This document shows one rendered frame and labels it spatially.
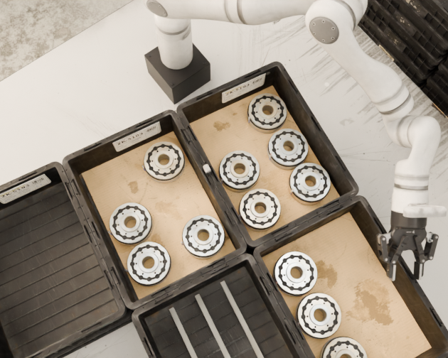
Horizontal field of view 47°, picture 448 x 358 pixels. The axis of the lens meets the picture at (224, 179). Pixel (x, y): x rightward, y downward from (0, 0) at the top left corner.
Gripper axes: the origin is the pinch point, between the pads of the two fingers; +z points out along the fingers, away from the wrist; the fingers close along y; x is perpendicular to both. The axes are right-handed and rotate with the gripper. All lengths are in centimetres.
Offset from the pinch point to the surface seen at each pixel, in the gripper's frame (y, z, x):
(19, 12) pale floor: 112, -77, -163
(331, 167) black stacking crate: 10.5, -21.2, -19.2
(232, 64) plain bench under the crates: 29, -48, -56
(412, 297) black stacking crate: -3.6, 6.7, -2.1
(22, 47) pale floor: 110, -60, -154
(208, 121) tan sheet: 39, -32, -35
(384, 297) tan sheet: 0.0, 9.0, -8.4
